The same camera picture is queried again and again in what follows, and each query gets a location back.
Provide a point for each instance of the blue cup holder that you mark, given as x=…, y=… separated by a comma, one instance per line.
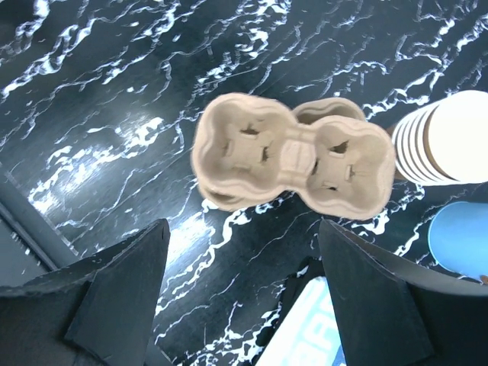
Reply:
x=457, y=239

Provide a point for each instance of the stack of paper cups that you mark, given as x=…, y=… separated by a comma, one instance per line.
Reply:
x=445, y=142

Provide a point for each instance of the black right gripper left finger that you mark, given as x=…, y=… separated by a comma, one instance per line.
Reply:
x=97, y=311

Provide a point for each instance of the pulp cup carrier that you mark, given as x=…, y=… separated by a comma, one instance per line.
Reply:
x=253, y=147
x=305, y=113

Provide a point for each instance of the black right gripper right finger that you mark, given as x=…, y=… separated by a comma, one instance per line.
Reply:
x=391, y=311

